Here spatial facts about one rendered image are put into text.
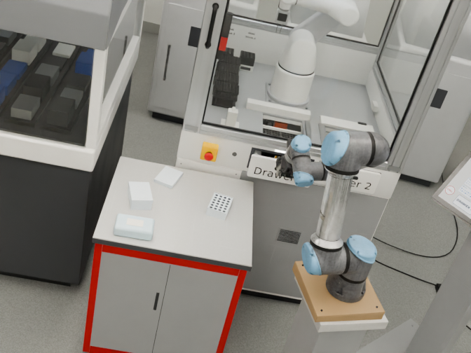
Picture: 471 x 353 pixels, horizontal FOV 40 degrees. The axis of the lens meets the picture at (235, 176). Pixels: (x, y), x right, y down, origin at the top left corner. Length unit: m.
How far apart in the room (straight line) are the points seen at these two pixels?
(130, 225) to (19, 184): 0.67
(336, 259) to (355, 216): 0.87
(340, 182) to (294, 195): 0.90
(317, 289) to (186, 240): 0.54
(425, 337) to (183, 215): 1.39
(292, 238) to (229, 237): 0.65
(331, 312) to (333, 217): 0.38
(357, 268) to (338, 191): 0.32
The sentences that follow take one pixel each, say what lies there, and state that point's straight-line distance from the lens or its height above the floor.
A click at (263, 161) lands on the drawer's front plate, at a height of 0.91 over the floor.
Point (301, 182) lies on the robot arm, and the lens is 2.48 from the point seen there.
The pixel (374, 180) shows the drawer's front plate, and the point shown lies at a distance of 3.02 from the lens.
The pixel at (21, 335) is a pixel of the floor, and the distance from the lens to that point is 3.17.
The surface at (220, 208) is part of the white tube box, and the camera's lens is 2.72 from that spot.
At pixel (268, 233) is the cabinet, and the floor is 0.46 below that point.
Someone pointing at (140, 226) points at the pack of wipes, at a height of 0.81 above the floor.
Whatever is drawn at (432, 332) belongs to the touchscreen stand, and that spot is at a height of 0.28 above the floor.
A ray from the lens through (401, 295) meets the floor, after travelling 3.90.
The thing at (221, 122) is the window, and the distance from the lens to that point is 2.86.
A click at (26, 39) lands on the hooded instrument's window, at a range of 2.56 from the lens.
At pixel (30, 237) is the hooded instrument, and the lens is 3.16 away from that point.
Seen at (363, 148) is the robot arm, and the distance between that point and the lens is 2.14.
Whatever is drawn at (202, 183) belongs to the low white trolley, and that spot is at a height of 0.76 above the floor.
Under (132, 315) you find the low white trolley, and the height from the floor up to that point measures 0.36.
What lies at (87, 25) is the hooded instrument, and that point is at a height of 1.45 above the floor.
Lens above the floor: 2.40
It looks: 33 degrees down
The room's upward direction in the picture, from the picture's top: 14 degrees clockwise
